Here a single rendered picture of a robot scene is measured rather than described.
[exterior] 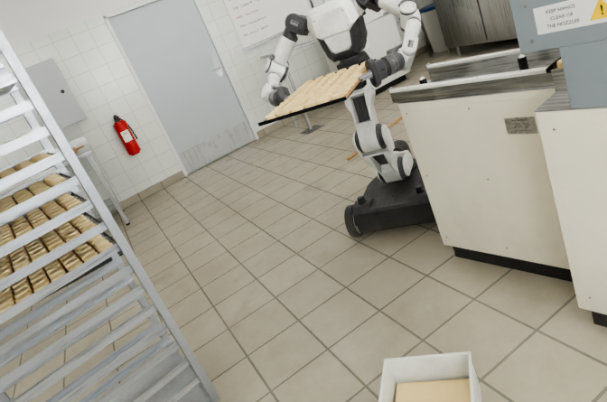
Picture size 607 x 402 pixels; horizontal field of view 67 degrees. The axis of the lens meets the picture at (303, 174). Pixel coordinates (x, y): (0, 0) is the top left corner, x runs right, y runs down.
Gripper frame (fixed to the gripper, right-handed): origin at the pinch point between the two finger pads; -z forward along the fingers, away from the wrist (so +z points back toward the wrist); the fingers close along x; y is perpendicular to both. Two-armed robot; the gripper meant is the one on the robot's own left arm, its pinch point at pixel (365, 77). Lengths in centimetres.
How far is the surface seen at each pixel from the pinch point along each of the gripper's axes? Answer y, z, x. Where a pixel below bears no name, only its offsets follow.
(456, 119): 31.7, 14.9, -25.2
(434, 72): -2.6, 36.7, -13.4
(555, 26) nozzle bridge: 87, 10, 8
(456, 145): 28.3, 14.0, -36.9
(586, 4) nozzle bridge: 95, 13, 11
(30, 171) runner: 15, -129, 23
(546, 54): 47, 50, -13
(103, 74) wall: -408, -94, 52
